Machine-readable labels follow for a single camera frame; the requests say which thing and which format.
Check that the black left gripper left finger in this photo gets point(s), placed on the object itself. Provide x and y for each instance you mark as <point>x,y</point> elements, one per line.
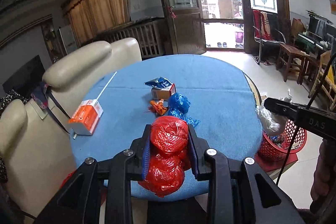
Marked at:
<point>79,199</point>

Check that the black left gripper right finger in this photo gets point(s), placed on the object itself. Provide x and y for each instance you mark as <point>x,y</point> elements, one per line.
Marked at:
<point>239,191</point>

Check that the white plastic bag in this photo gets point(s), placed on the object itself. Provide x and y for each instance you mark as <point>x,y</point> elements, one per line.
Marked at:
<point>272,124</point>

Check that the red plastic bag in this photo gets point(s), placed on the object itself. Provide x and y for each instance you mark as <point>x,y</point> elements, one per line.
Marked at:
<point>169,158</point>

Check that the blue plastic bag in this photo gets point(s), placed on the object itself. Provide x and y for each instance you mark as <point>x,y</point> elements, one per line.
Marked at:
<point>178,107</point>

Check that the blue foil snack wrapper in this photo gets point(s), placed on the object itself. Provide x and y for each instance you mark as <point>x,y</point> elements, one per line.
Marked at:
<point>159,83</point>

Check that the red mesh trash basket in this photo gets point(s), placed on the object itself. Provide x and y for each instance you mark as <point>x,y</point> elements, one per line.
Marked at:
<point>275,148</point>

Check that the person's right hand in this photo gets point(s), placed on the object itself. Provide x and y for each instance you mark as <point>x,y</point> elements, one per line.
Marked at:
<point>325,168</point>

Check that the wooden stool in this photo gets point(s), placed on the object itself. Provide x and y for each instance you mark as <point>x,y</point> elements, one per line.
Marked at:
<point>293,61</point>

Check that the orange white box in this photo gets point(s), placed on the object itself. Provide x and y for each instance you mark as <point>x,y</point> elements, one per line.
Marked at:
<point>86,117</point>

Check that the cream leather sofa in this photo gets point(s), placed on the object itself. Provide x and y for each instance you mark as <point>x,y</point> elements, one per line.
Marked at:
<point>34,145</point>

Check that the dark desk with monitors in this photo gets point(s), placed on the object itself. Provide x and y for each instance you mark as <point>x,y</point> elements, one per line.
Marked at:
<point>318,37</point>

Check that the blue tablecloth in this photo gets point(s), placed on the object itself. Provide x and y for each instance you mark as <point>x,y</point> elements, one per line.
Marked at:
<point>220,97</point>

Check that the orange crumpled wrapper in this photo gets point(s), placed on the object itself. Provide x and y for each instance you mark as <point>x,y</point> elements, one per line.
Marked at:
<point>158,107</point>

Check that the red towel on chair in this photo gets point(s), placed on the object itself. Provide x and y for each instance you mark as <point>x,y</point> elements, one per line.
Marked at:
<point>261,24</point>

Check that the red white small carton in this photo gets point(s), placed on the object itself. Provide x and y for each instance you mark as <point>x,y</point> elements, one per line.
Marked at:
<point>163,94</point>

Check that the white thin stick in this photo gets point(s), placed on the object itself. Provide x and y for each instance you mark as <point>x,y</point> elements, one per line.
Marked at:
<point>106,85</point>

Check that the tan curtain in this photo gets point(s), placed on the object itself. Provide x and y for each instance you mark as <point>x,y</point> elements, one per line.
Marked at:
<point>88,18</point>

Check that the brown wooden door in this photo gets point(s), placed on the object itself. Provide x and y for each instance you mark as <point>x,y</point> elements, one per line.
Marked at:
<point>186,28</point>

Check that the metal frame chair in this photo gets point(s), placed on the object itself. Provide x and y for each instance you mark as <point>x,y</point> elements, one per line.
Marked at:
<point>277,35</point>

